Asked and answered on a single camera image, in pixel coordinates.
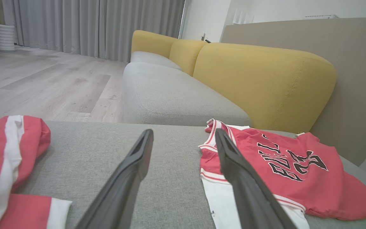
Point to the grey sofa seat cushion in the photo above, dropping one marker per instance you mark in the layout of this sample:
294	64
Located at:
176	98
151	58

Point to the beige panel behind sofa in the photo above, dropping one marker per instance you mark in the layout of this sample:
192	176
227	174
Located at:
345	47

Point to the red basketball jersey top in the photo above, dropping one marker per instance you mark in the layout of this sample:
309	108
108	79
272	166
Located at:
322	187

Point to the wall socket with plug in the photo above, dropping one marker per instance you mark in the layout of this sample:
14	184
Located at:
205	37

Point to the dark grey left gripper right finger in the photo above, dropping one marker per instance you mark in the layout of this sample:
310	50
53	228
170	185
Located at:
249	197

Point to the white ribbed rack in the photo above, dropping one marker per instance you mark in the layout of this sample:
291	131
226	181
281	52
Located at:
243	17

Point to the grey pleated curtain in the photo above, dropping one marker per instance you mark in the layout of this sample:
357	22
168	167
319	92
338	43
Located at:
91	25

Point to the white ribbed cylinder appliance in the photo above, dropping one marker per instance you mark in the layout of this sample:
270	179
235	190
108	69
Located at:
5	37

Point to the white flat device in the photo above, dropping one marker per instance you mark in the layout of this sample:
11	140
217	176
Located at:
321	16

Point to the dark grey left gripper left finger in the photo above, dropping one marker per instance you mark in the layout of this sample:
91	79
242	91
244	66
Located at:
119	194

